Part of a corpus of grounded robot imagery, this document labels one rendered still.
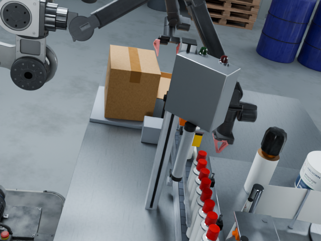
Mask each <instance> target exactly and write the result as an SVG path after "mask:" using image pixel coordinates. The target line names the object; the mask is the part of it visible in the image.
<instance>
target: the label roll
mask: <svg viewBox="0 0 321 241"><path fill-rule="evenodd" d="M295 187H296V188H303V189H310V190H315V191H319V192H321V151H313V152H310V153H309V154H308V155H307V158H306V160H305V162H304V164H303V166H302V168H301V170H300V173H299V175H298V177H297V179H296V181H295Z"/></svg>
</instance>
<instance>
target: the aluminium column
mask: <svg viewBox="0 0 321 241"><path fill-rule="evenodd" d="M196 48H197V42H196V40H195V39H190V38H184V37H182V39H181V43H180V47H179V51H178V53H180V52H183V51H187V50H189V51H190V52H194V53H195V52H196ZM178 121H179V117H178V116H176V115H174V114H172V113H170V112H168V111H165V114H164V118H163V123H162V127H161V132H160V137H159V141H158V146H157V150H156V154H155V159H154V163H153V168H152V172H151V176H150V182H149V186H148V191H147V195H146V199H145V209H151V210H157V206H158V202H159V198H160V194H161V189H162V185H163V181H164V178H165V173H166V169H167V165H168V161H169V157H170V154H171V149H172V145H173V141H174V137H175V133H176V129H177V125H178Z"/></svg>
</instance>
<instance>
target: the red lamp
mask: <svg viewBox="0 0 321 241"><path fill-rule="evenodd" d="M219 63H220V64H222V65H227V64H228V56H226V55H223V56H221V59H220V60H219Z"/></svg>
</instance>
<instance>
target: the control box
mask: <svg viewBox="0 0 321 241"><path fill-rule="evenodd" d="M198 53H199V51H198V50H196V52H195V53H194V52H190V51H189V50H187V51H183V52H180V53H178V54H177V55H176V58H175V63H174V67H173V72H172V76H171V81H170V86H169V90H168V95H167V99H166V103H165V108H164V109H165V110H166V111H168V112H170V113H172V114H174V115H176V116H178V117H180V118H182V119H184V120H186V121H188V122H190V123H191V124H193V125H195V126H197V127H199V128H201V129H203V130H205V131H207V132H212V131H213V130H214V129H216V128H217V127H218V126H220V125H221V124H222V123H223V122H224V120H225V117H226V113H227V110H228V107H229V104H230V101H231V98H232V95H233V91H234V89H235V85H236V82H237V79H238V76H239V72H240V68H239V67H237V66H235V65H232V64H230V63H228V64H227V65H222V64H220V63H219V60H220V59H218V58H215V57H213V56H211V55H208V54H207V56H201V55H199V54H198Z"/></svg>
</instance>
